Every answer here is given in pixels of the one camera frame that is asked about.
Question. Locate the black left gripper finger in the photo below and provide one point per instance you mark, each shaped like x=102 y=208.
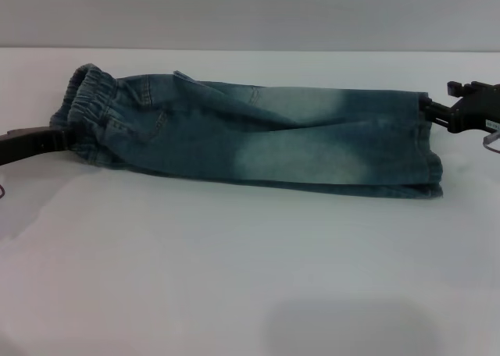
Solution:
x=31 y=138

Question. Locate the blue denim shorts with print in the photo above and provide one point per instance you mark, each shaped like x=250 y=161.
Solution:
x=250 y=137

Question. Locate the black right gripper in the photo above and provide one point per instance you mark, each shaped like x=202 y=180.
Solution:
x=474 y=110

